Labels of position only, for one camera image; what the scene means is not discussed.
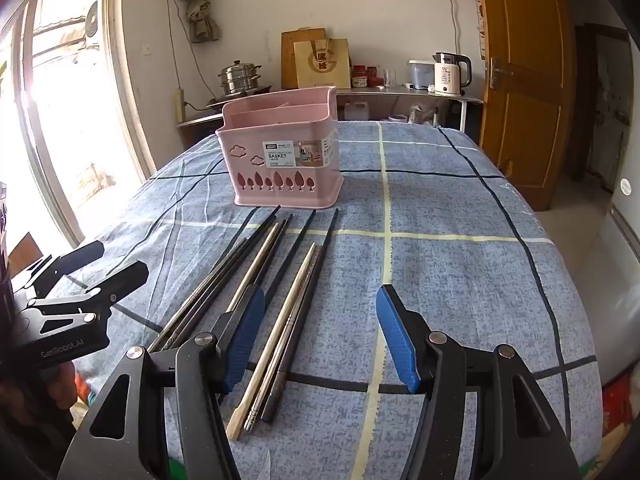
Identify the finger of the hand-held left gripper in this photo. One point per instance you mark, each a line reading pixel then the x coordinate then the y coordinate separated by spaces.
pixel 75 260
pixel 120 280

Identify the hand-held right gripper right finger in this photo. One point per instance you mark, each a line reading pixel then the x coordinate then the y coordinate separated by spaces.
pixel 397 335

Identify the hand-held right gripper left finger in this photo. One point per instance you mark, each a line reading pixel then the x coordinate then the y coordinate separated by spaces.
pixel 245 330

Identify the wooden chopstick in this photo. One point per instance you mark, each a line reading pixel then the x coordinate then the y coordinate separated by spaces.
pixel 248 396

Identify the black chopstick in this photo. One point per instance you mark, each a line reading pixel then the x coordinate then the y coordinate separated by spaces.
pixel 295 241
pixel 270 216
pixel 320 259
pixel 280 233

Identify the pink plastic utensil basket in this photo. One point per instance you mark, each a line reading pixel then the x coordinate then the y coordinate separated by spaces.
pixel 325 180

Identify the blue checked tablecloth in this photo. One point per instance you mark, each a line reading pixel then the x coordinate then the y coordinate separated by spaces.
pixel 450 285

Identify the low wooden shelf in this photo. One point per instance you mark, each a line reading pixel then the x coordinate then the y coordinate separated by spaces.
pixel 197 120

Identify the beige power strip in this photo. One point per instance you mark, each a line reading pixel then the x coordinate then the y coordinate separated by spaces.
pixel 179 105

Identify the black induction cooker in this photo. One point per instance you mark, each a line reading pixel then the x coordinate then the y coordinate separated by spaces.
pixel 225 101

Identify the crumpled plastic bag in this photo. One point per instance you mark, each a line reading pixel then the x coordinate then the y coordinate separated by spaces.
pixel 421 115

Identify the plastic jug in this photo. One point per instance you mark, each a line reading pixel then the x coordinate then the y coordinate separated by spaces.
pixel 356 111

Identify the stainless steel steamer pot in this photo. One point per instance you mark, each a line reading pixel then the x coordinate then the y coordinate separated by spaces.
pixel 240 79

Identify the red plastic bag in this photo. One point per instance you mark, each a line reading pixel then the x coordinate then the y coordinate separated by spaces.
pixel 620 410

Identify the air conditioner outdoor unit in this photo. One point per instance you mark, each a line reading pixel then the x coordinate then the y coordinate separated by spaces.
pixel 91 19

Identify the metal shelf table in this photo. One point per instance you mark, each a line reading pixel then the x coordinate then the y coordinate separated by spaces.
pixel 400 91

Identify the clear drinking glass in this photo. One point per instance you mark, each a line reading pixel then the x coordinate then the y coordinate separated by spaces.
pixel 390 79

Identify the red lidded jar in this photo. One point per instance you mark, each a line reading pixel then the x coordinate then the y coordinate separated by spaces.
pixel 373 76
pixel 359 77

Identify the white electric kettle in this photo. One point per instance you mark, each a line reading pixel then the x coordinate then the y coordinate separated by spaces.
pixel 447 77

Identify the wooden cutting board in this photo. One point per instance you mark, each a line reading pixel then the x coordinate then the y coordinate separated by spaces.
pixel 287 60

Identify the tan paper bag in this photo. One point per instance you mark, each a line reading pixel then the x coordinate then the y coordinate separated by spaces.
pixel 322 67

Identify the olive tied curtain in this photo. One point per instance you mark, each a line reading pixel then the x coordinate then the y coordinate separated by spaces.
pixel 197 15

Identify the wooden door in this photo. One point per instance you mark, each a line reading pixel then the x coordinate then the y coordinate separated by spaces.
pixel 525 85

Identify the white window frame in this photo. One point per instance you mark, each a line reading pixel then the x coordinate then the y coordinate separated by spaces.
pixel 120 60

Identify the wall poster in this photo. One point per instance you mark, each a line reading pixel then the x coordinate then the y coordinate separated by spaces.
pixel 478 15

